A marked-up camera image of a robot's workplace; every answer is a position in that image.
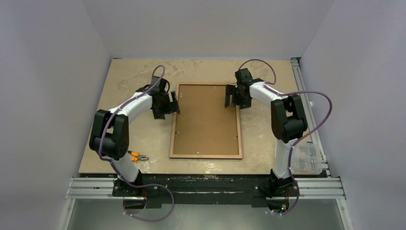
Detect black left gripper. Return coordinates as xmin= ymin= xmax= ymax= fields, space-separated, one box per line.
xmin=153 ymin=92 xmax=179 ymax=119

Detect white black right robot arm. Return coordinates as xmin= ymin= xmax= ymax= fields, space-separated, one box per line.
xmin=225 ymin=69 xmax=308 ymax=195

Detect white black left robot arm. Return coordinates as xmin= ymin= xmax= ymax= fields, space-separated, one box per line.
xmin=89 ymin=76 xmax=180 ymax=196

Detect clear plastic parts box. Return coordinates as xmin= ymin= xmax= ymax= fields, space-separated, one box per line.
xmin=291 ymin=142 xmax=322 ymax=175

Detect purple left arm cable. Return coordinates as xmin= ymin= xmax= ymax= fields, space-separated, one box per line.
xmin=97 ymin=65 xmax=166 ymax=188

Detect orange handled pliers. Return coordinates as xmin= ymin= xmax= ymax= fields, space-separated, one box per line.
xmin=127 ymin=150 xmax=149 ymax=162

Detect aluminium side rail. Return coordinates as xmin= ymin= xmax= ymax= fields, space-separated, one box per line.
xmin=290 ymin=57 xmax=354 ymax=230

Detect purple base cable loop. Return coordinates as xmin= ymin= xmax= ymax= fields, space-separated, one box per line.
xmin=123 ymin=183 xmax=175 ymax=223

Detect aluminium front rail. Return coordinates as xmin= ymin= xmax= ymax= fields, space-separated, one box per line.
xmin=65 ymin=178 xmax=345 ymax=199

